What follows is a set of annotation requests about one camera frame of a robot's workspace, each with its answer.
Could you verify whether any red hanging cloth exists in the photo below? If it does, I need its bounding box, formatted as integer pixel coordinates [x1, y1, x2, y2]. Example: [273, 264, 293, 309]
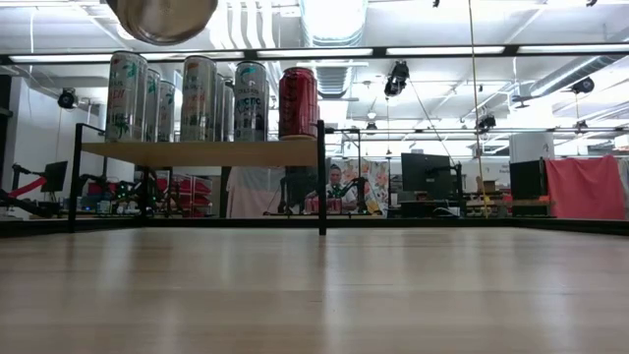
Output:
[543, 154, 628, 220]

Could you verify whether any black computer monitor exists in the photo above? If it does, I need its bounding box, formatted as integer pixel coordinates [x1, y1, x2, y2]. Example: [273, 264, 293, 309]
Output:
[400, 151, 464, 217]
[41, 160, 69, 194]

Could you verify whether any wooden shelf black frame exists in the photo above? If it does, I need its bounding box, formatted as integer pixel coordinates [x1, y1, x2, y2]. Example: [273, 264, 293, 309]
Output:
[68, 120, 328, 236]

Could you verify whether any black upright panel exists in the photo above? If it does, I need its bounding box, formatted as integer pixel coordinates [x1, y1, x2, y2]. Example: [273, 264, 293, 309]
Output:
[509, 157, 547, 202]

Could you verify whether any floral patterned cloth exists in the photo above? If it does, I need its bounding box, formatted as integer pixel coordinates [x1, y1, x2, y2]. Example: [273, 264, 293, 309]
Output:
[343, 157, 390, 215]

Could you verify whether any wooden top cart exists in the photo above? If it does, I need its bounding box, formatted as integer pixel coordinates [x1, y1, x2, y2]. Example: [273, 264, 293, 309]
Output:
[464, 196, 555, 218]

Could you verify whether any white cylindrical tank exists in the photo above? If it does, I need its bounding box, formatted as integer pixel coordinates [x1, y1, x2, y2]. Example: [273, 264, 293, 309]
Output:
[508, 131, 556, 163]

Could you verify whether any long ceiling light bar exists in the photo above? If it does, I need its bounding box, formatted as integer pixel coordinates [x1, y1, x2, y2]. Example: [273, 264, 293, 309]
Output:
[0, 42, 629, 65]

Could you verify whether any black aluminium rail frame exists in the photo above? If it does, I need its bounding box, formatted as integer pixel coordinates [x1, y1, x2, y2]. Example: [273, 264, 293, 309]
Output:
[0, 215, 148, 240]
[326, 215, 629, 236]

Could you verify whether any person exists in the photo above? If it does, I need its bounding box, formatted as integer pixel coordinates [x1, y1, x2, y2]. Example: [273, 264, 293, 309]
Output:
[323, 164, 358, 213]

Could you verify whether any red angled bar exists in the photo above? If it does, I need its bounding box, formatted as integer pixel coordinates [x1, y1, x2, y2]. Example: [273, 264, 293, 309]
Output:
[7, 176, 43, 201]

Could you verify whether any Celsius can blue text band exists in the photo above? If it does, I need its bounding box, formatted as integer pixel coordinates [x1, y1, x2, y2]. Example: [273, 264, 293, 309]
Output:
[233, 60, 269, 143]

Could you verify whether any white cloth sheet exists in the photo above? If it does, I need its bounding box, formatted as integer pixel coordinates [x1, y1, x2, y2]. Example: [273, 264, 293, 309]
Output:
[226, 165, 286, 220]

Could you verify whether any tall white Celsius can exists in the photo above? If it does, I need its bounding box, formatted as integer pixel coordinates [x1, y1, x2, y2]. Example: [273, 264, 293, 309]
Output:
[180, 54, 218, 143]
[145, 67, 162, 144]
[105, 0, 220, 47]

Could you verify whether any red bin rack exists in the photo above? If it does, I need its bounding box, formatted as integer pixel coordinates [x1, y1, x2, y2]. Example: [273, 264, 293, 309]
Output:
[169, 174, 213, 217]

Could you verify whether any black ceiling-hung device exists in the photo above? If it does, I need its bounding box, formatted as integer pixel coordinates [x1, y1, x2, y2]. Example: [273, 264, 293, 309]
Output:
[382, 59, 412, 98]

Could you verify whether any red Coca-Cola can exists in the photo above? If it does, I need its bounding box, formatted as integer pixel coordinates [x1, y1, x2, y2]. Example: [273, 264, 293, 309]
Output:
[278, 67, 319, 142]

